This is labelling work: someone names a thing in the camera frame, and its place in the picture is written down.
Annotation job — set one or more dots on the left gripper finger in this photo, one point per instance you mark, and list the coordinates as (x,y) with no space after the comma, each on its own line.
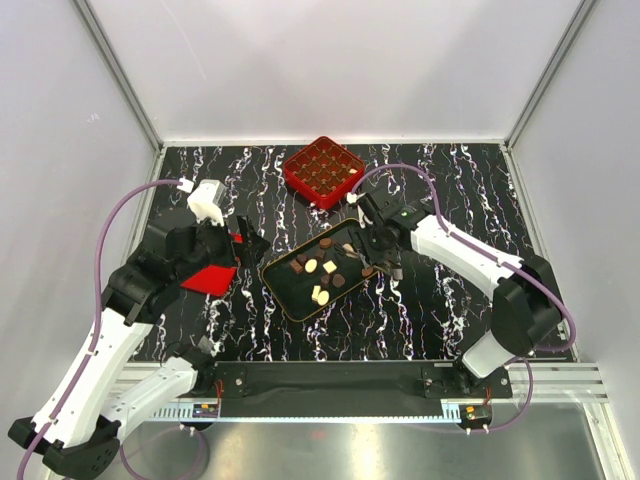
(261,247)
(245,248)

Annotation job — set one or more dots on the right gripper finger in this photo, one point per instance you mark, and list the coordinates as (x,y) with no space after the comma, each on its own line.
(391,268)
(356,255)

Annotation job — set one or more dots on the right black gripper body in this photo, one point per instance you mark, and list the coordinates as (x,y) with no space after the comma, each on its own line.
(369,241)

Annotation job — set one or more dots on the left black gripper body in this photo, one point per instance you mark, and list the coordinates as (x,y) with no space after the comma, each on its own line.
(214,247)

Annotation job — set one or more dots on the dark teardrop chocolate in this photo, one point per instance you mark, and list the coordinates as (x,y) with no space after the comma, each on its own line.
(338,280)

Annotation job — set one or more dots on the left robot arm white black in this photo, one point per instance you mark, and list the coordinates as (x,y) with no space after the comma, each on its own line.
(78,432)

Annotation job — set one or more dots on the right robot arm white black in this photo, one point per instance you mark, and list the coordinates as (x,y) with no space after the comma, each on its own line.
(524,294)

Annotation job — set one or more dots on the white square chocolate centre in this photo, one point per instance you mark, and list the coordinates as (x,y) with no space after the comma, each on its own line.
(329,267)

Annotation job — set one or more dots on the white square chocolate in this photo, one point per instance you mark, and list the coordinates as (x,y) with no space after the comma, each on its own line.
(329,267)
(315,292)

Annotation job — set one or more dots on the milk rectangular chocolate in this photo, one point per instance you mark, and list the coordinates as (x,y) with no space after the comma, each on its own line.
(296,267)

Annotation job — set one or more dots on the white square chocolate bottom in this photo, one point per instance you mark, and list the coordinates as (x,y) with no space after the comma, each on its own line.
(315,292)

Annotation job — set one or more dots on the white oval chocolate bottom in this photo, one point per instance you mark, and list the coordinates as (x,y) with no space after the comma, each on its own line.
(323,298)

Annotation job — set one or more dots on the red compartment chocolate box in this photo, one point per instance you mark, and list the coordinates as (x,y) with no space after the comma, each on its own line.
(320,172)

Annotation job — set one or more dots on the black gold-rimmed tray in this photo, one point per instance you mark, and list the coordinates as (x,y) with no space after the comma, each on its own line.
(292,291)

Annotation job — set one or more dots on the red box lid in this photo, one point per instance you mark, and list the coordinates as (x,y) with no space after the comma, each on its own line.
(215,278)

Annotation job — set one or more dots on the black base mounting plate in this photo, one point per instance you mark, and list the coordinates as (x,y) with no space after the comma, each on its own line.
(347,387)

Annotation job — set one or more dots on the right electronics board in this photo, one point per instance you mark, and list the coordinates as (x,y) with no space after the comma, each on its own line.
(477,414)

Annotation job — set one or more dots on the electronics board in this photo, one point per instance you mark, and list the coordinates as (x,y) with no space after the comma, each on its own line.
(205,410)
(477,414)

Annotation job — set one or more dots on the left electronics board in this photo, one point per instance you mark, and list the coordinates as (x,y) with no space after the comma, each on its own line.
(205,410)

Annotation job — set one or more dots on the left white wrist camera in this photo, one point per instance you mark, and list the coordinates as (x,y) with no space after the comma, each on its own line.
(205,202)

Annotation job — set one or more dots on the aluminium frame rail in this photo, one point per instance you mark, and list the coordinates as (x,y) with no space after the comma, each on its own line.
(182,412)

